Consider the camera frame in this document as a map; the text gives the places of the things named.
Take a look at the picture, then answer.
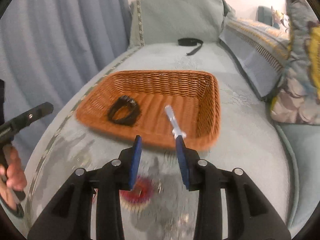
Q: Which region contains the purple spiral hair tie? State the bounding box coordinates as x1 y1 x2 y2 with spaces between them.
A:
119 175 155 204

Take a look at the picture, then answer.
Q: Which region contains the silver hair clip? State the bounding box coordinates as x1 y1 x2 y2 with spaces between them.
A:
164 105 187 139

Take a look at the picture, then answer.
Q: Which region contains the person's left hand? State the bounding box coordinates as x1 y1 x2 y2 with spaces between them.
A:
1 144 27 211

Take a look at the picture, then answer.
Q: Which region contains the teal velvet cushion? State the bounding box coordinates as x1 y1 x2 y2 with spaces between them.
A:
275 123 319 237

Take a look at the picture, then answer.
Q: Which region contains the blue curtain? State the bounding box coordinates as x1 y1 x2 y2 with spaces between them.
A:
0 0 132 170

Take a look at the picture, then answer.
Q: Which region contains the large floral pillow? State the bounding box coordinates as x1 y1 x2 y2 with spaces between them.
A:
271 0 319 125

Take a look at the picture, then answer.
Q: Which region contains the brown wicker basket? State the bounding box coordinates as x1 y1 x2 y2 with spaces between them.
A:
75 70 221 151

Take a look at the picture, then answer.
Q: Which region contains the striped backrest cushion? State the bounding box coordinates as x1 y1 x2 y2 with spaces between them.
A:
219 18 289 101

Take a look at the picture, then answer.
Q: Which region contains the black strap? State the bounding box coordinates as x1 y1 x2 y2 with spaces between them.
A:
177 37 203 56

